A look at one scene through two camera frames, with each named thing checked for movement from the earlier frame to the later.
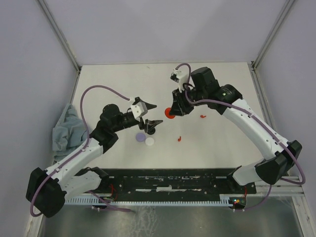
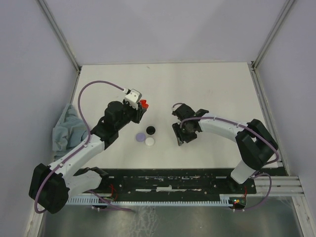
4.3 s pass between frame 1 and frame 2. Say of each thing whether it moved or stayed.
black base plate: stayed
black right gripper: moved
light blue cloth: stayed
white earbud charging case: stayed
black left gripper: moved
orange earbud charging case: moved
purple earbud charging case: stayed
